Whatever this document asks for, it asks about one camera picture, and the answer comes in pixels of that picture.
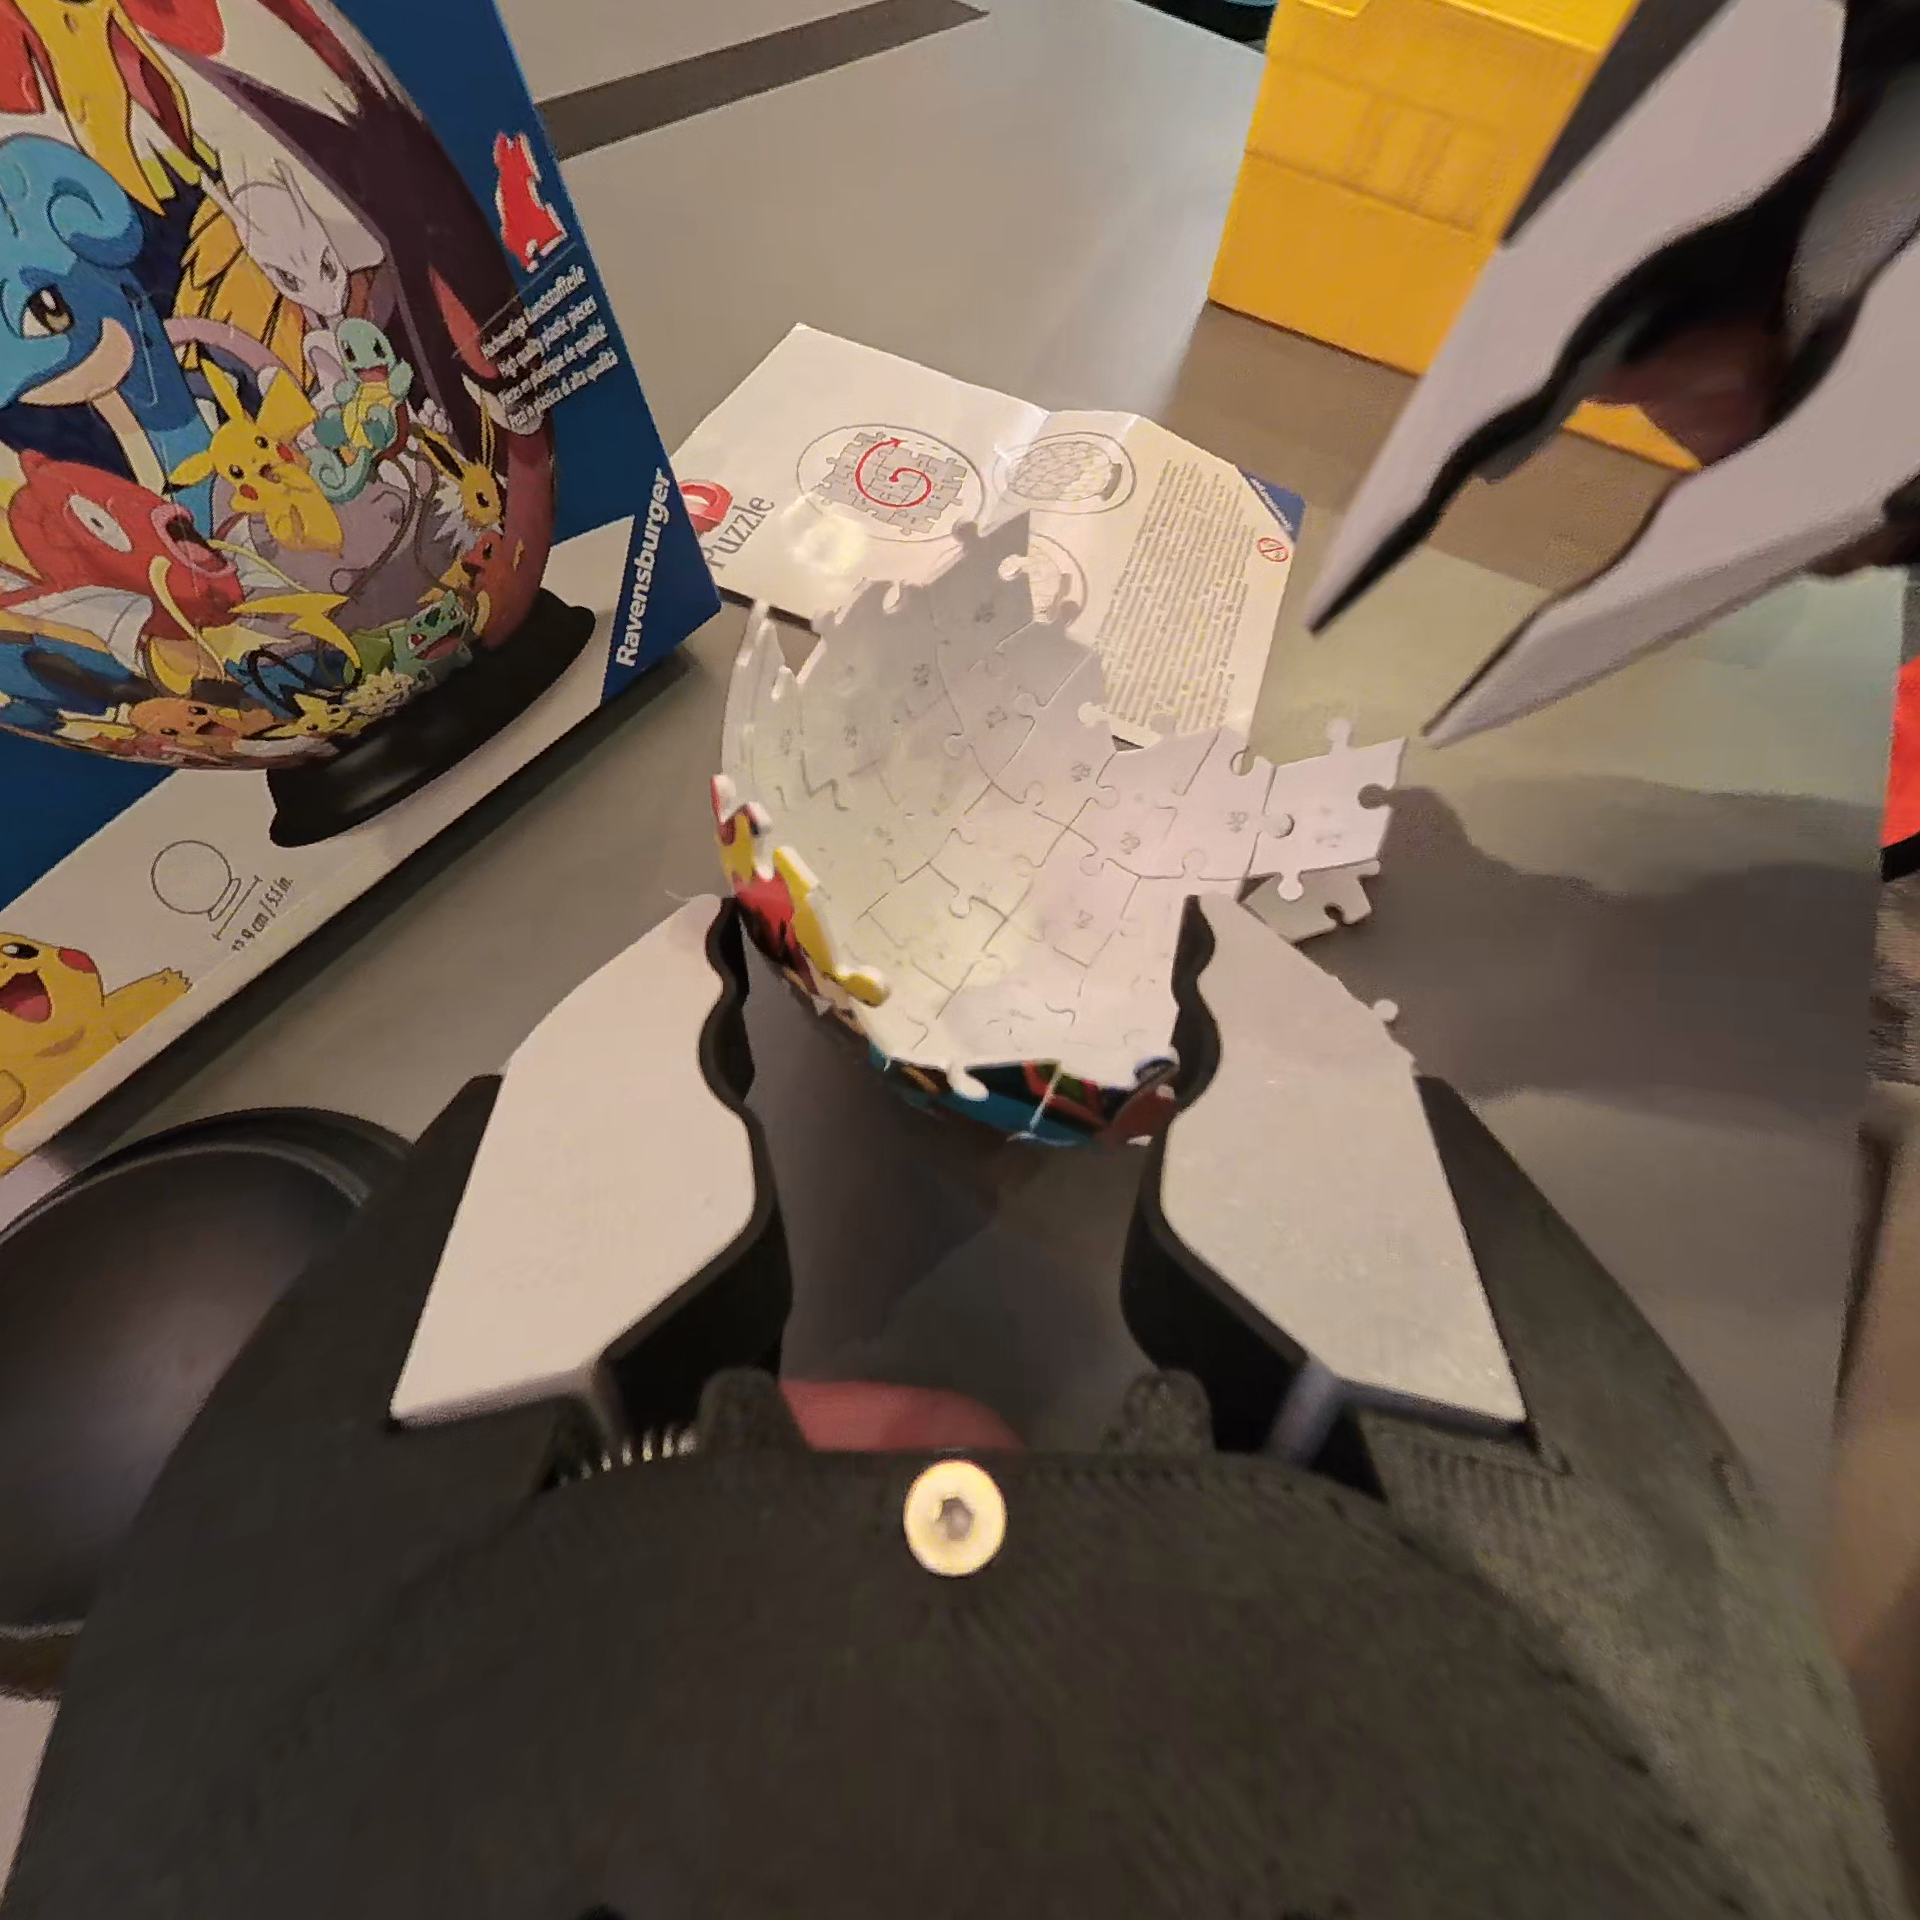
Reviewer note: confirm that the yellow box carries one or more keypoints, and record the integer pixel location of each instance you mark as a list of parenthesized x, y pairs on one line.
[(1381, 195)]

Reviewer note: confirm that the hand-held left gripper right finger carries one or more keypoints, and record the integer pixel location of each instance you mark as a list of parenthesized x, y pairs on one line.
[(1336, 1200)]

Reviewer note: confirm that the black ball stand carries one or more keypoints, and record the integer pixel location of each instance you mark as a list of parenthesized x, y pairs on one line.
[(149, 1319)]

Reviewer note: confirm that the partly built puzzle ball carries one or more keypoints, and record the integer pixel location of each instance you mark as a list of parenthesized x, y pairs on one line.
[(930, 780)]

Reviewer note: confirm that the white puzzle piece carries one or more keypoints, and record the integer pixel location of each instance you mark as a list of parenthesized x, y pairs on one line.
[(1320, 903)]

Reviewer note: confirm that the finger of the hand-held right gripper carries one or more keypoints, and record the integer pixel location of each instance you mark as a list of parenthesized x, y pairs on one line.
[(1725, 555), (1500, 375)]

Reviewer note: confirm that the blue puzzle box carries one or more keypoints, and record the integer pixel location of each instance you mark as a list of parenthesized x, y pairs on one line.
[(301, 375)]

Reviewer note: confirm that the white instruction leaflet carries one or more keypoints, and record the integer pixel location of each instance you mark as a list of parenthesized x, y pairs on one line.
[(1170, 569)]

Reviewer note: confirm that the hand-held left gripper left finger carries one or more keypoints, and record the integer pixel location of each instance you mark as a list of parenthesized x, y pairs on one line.
[(586, 1200)]

